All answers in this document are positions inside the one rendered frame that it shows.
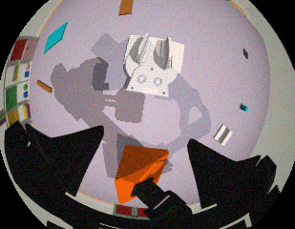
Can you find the teal flat square plate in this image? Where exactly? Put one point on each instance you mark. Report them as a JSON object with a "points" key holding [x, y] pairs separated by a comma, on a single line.
{"points": [[55, 37]]}

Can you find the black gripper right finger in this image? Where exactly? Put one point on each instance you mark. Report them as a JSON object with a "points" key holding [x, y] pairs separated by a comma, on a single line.
{"points": [[215, 173]]}

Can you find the small teal cube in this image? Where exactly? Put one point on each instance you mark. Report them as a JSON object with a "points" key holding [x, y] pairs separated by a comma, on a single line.
{"points": [[243, 108]]}

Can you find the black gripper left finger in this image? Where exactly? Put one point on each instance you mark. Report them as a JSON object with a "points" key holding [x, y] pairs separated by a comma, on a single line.
{"points": [[68, 155]]}

